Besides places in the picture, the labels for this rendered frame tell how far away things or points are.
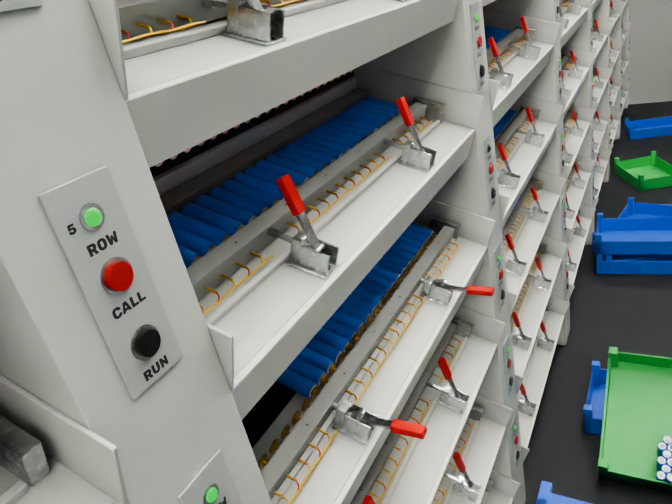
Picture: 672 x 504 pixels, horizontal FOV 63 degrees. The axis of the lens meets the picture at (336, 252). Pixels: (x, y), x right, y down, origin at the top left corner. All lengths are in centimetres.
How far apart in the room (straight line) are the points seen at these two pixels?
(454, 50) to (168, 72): 56
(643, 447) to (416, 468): 82
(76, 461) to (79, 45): 22
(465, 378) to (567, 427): 70
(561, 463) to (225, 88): 133
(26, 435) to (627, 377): 144
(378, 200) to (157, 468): 38
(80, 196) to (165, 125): 8
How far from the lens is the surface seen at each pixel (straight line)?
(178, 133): 36
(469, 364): 99
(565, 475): 153
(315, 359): 65
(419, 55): 88
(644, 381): 161
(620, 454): 154
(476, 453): 112
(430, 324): 76
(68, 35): 31
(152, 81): 35
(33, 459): 36
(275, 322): 44
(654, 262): 227
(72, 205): 30
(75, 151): 30
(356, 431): 60
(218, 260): 47
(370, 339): 68
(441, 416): 90
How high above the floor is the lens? 114
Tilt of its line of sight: 25 degrees down
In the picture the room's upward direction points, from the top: 13 degrees counter-clockwise
